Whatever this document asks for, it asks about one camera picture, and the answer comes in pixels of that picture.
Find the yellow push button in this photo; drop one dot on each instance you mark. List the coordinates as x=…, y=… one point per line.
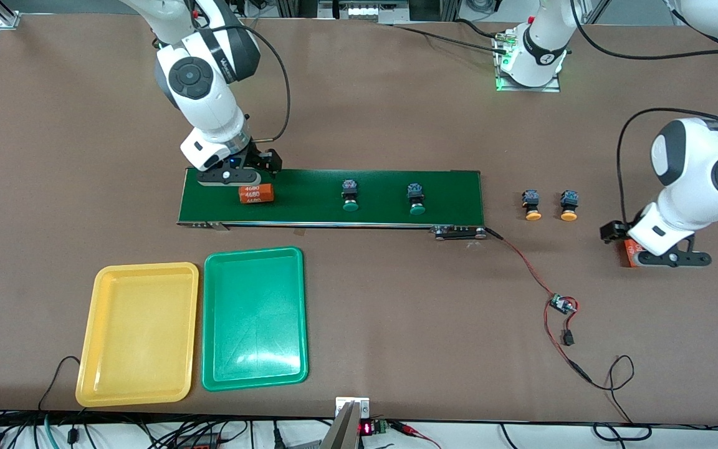
x=569, y=204
x=532, y=204

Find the green push button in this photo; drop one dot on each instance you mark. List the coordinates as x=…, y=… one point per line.
x=417, y=199
x=350, y=196

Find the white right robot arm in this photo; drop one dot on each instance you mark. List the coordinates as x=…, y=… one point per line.
x=209, y=112

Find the green conveyor belt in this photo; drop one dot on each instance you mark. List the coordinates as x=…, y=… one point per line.
x=334, y=187

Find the small speed controller board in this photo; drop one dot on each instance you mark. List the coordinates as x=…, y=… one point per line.
x=561, y=304

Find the green plastic tray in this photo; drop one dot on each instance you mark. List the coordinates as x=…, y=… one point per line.
x=253, y=318

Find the lit metal rack unit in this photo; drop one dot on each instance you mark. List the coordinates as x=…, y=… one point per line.
x=365, y=11

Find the yellow plastic tray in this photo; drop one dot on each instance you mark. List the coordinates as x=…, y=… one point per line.
x=138, y=333

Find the red digit display module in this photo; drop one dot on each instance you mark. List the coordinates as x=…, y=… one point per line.
x=366, y=428

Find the red clip lead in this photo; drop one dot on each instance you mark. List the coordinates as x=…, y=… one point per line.
x=406, y=429

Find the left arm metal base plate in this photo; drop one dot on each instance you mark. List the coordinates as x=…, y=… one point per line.
x=552, y=86

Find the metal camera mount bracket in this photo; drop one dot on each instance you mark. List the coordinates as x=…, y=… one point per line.
x=343, y=430

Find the aluminium frame profile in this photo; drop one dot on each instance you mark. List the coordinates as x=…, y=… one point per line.
x=4, y=15

